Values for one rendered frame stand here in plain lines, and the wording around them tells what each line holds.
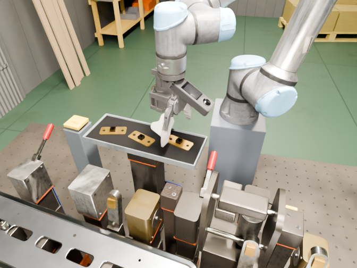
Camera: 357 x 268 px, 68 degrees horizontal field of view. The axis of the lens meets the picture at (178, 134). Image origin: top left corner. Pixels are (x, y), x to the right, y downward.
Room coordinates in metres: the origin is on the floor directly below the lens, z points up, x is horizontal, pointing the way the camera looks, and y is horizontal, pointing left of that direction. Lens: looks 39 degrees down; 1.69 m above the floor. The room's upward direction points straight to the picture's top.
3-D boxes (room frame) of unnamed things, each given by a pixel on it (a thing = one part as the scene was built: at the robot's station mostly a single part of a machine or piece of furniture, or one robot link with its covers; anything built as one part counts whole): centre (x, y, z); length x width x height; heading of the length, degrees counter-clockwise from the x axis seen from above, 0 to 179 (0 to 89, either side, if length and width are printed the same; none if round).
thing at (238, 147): (0.86, -0.24, 0.90); 0.20 x 0.20 x 0.40; 78
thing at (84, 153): (0.73, 0.35, 0.92); 0.08 x 0.08 x 0.44; 70
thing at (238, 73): (0.85, -0.24, 1.27); 0.13 x 0.12 x 0.14; 20
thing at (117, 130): (0.67, 0.21, 1.17); 0.08 x 0.04 x 0.01; 91
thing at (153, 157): (0.64, 0.11, 1.16); 0.37 x 0.14 x 0.02; 70
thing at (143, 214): (0.46, 0.09, 0.89); 0.12 x 0.08 x 0.38; 160
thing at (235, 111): (0.86, -0.24, 1.15); 0.15 x 0.15 x 0.10
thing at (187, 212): (0.46, -0.04, 0.89); 0.12 x 0.07 x 0.38; 160
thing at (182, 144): (0.61, 0.00, 1.17); 0.08 x 0.04 x 0.01; 59
